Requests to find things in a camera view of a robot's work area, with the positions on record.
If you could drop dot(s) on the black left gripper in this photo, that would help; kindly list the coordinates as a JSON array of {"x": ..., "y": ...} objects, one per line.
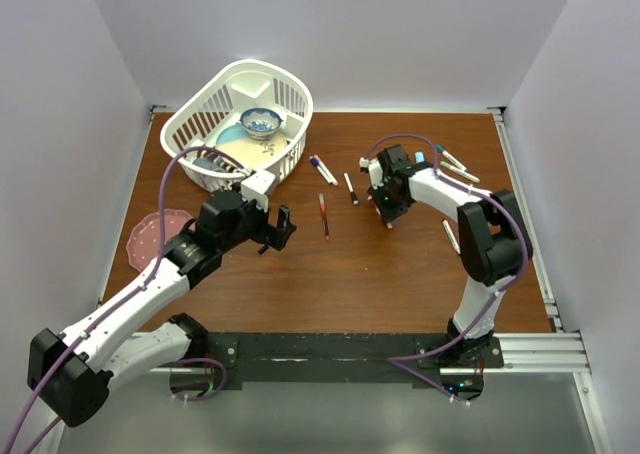
[{"x": 274, "y": 236}]

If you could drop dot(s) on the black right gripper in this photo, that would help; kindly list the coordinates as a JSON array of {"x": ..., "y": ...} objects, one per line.
[{"x": 389, "y": 214}]

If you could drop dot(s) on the red ink gel pen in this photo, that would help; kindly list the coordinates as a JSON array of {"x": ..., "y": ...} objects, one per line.
[{"x": 323, "y": 211}]

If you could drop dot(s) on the red cap white marker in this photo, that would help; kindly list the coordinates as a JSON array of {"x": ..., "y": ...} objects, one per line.
[{"x": 451, "y": 236}]

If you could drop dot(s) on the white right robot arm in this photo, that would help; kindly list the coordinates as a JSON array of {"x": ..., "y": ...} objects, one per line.
[{"x": 494, "y": 245}]

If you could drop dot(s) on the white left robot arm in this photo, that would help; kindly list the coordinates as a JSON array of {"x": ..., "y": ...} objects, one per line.
[{"x": 73, "y": 372}]

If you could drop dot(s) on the black capped white marker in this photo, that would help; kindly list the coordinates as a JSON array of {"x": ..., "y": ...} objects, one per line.
[{"x": 353, "y": 195}]

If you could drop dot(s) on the cream and blue plate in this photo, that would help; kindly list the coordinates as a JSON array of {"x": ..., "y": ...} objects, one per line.
[{"x": 250, "y": 152}]

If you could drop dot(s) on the teal capped white marker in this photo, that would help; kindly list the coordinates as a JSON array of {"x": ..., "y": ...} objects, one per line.
[{"x": 451, "y": 158}]

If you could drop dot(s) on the blue patterned bowl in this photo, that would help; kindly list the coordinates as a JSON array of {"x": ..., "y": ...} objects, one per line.
[{"x": 260, "y": 123}]

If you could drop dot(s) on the white plastic basket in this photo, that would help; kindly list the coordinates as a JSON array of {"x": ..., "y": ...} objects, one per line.
[{"x": 212, "y": 117}]

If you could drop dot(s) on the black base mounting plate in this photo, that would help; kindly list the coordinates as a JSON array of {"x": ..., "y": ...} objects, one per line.
[{"x": 350, "y": 358}]

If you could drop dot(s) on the pink dotted plate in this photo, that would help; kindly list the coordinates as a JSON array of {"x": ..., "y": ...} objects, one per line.
[{"x": 142, "y": 244}]

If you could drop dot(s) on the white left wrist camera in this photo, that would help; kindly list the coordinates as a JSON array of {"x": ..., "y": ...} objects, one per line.
[{"x": 258, "y": 187}]

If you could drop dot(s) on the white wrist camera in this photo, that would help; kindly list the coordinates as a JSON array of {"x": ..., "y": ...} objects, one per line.
[
  {"x": 373, "y": 169},
  {"x": 258, "y": 187}
]

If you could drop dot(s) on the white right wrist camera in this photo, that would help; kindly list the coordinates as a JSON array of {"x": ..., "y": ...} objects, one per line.
[{"x": 373, "y": 169}]

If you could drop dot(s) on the aluminium frame rail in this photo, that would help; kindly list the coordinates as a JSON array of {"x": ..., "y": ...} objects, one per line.
[{"x": 561, "y": 353}]

